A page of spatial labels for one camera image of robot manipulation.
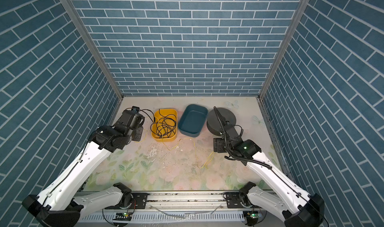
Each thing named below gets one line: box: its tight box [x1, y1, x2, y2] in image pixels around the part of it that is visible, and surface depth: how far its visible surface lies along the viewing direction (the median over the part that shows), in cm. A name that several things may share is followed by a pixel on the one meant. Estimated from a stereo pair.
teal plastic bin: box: [178, 104, 209, 138], surface depth 107 cm
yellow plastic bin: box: [151, 108, 178, 143], surface depth 103 cm
